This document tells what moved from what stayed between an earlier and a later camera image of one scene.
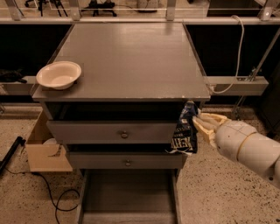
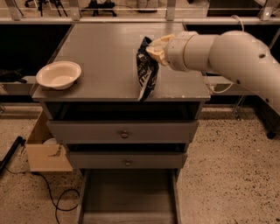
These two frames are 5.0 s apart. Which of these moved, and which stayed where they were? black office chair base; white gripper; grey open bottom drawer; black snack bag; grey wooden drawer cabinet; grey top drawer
Moved: black snack bag; white gripper
Stayed: grey wooden drawer cabinet; grey top drawer; grey open bottom drawer; black office chair base
